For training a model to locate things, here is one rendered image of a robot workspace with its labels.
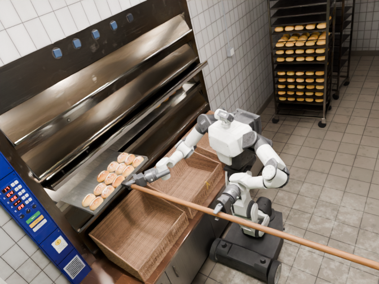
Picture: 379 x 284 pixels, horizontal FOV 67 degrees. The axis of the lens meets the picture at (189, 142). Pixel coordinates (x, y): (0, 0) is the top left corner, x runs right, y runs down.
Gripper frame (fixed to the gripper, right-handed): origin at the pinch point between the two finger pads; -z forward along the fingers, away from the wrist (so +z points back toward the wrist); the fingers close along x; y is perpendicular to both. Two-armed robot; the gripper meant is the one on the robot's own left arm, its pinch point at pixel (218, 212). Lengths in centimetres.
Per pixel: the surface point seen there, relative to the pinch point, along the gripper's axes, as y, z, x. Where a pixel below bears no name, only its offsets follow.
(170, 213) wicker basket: 71, 18, 58
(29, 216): 97, -57, -11
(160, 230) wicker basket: 70, 3, 61
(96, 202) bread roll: 73, -27, -3
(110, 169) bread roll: 91, 0, -1
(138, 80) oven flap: 106, 63, -38
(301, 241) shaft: -43.2, 1.5, -0.3
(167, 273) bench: 47, -19, 70
